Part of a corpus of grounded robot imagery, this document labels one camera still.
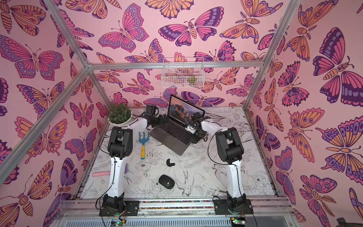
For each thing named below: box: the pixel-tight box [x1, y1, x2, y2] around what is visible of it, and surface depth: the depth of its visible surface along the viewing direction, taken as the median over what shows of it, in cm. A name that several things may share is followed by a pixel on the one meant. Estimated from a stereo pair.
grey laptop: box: [149, 94, 206, 156], surface depth 105 cm
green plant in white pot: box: [107, 102, 133, 128], surface depth 97 cm
